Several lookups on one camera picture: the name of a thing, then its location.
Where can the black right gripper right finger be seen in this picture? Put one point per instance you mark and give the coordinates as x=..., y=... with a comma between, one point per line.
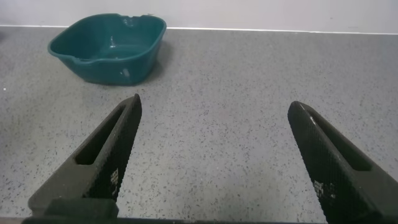
x=335, y=174

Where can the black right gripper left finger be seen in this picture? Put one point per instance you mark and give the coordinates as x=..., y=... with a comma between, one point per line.
x=102, y=161

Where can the teal plastic basin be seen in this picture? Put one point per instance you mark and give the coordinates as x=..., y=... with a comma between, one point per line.
x=109, y=67

